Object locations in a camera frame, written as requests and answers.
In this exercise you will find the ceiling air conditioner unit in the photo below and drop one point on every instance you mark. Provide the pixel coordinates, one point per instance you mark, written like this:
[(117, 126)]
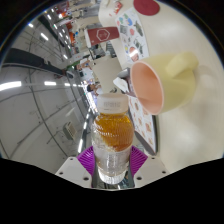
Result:
[(70, 130)]

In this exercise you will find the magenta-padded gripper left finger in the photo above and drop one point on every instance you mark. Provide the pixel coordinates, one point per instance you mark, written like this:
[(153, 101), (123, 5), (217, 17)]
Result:
[(71, 170)]

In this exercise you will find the group of ceiling lights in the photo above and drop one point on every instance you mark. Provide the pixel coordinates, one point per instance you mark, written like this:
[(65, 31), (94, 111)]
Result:
[(10, 85)]

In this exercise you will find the colourful printed leaflet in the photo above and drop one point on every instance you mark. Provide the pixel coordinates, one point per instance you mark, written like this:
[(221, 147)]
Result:
[(131, 33)]

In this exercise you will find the flat round red coaster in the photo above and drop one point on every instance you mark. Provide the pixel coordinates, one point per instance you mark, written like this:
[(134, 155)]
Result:
[(146, 6)]

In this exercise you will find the white napkin on tray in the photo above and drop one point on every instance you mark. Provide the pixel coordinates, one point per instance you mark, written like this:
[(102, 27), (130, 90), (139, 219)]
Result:
[(121, 85)]

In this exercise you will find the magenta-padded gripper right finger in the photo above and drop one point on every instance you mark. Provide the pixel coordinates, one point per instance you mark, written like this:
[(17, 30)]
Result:
[(150, 170)]

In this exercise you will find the red paper cup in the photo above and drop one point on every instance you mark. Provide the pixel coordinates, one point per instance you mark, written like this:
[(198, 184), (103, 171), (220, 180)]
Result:
[(101, 34)]

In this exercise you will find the pale yellow mug, pink inside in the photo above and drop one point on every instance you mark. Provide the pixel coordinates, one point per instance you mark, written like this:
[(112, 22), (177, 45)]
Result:
[(173, 90)]

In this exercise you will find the clear white-capped drink bottle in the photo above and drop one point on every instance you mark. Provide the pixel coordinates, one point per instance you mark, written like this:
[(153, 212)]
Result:
[(112, 140)]

